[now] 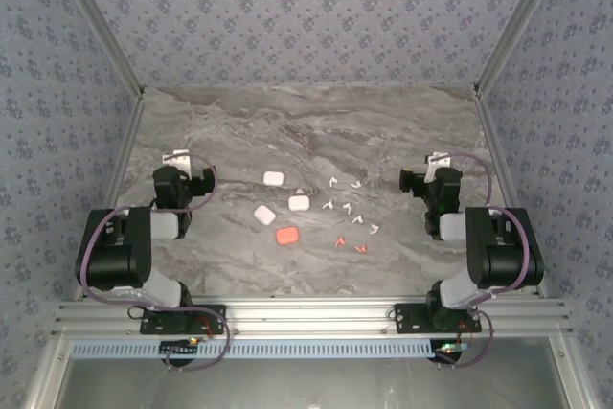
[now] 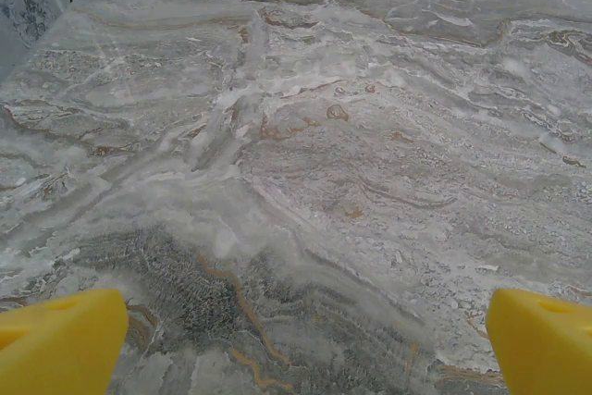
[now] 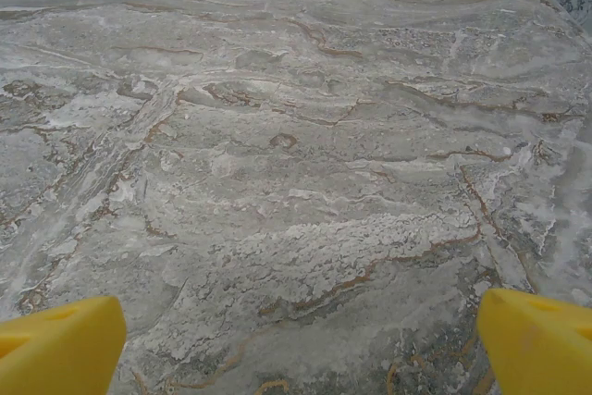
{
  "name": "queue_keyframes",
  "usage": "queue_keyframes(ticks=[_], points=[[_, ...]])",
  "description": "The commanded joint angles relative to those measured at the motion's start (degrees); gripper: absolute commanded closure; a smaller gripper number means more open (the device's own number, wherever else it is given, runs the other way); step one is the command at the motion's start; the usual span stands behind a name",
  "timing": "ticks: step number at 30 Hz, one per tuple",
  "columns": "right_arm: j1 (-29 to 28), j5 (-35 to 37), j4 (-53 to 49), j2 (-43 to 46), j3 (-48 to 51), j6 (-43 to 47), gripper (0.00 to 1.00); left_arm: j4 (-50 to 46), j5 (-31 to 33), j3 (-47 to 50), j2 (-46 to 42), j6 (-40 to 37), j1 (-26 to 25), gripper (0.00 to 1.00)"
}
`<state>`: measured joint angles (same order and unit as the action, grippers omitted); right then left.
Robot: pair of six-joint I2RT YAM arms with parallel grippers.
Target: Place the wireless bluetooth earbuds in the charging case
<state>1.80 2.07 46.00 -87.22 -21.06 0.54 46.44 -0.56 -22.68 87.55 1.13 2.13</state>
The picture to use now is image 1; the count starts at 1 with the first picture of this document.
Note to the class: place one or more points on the white earbud charging case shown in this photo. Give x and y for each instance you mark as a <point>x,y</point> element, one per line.
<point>298,203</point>
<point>264,215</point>
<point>273,178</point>

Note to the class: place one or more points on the coral earbud charging case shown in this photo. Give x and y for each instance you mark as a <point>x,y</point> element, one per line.
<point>287,236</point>

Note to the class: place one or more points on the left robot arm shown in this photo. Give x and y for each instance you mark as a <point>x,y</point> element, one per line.
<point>115,256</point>

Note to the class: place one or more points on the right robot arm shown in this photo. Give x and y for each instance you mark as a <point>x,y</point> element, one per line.
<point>503,256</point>

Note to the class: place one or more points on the small black circuit board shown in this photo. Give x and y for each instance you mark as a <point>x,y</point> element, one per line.
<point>447,347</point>
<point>177,347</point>

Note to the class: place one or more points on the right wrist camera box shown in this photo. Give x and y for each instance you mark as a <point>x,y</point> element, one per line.
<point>438,162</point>

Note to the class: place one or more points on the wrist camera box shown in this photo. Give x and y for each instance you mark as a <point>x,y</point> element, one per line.
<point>176,159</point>
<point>438,162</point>

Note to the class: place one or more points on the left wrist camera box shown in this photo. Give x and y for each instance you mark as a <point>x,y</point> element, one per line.
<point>176,159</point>

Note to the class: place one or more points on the aluminium table edge rail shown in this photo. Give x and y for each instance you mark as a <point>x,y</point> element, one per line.
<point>493,141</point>
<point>125,150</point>

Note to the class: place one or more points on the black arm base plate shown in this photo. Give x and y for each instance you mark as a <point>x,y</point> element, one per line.
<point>407,325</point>
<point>158,325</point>

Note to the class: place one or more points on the aluminium corner post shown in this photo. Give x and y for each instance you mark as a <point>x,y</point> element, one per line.
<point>101,21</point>
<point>515,21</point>

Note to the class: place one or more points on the wide grooved aluminium rail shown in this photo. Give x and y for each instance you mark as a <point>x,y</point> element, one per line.
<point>306,315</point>

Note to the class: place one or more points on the aluminium lower frame rail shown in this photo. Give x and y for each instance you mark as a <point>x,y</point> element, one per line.
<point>45,375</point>
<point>570,375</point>

